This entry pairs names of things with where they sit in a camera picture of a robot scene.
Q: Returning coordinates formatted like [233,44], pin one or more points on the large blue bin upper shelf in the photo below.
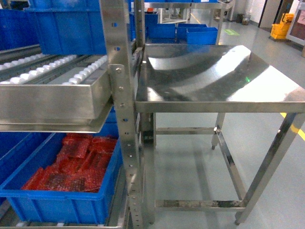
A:
[68,27]

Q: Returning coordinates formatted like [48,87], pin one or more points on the red bubble wrap parts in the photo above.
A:
[80,165]

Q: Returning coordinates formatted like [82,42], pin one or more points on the blue bin with red parts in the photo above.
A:
[55,206]

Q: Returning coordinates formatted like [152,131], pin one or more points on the blue bin behind table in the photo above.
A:
[202,36]

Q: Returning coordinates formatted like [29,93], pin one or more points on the yellow mop bucket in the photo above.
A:
[280,30]

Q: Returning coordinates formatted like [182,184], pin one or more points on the steel flow rack shelf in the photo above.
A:
[37,108]

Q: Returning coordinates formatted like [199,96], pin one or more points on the steel side table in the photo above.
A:
[183,78]

